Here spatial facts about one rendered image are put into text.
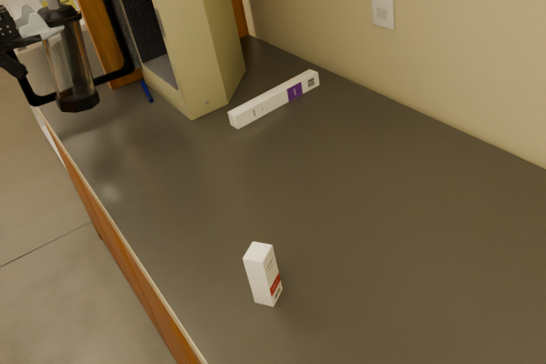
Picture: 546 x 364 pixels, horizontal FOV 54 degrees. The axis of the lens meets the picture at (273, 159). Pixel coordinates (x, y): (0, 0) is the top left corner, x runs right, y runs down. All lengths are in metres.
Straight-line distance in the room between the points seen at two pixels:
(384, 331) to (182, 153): 0.66
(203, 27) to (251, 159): 0.35
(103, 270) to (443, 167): 1.76
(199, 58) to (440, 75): 0.57
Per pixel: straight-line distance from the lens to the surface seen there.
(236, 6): 1.81
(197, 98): 1.38
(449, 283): 0.89
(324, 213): 1.01
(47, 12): 1.34
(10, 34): 1.34
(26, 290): 2.64
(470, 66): 1.18
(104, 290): 2.44
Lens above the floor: 1.60
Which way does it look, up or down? 34 degrees down
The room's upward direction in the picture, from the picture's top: 12 degrees counter-clockwise
